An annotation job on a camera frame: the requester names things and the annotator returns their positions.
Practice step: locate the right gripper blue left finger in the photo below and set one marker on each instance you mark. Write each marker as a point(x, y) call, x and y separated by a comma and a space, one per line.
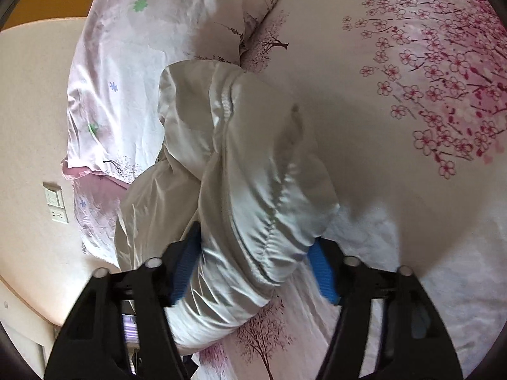
point(92, 342)

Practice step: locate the beige puffer jacket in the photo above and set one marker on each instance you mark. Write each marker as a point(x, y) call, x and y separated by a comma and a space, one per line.
point(240, 158)

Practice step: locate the pink floral bed sheet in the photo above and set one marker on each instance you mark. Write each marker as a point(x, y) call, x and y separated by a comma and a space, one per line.
point(408, 99)

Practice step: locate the right floral pink pillow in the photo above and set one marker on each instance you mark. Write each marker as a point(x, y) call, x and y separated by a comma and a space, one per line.
point(114, 131)

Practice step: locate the white wall socket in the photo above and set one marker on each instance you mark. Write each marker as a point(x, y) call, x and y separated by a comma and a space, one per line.
point(55, 203)

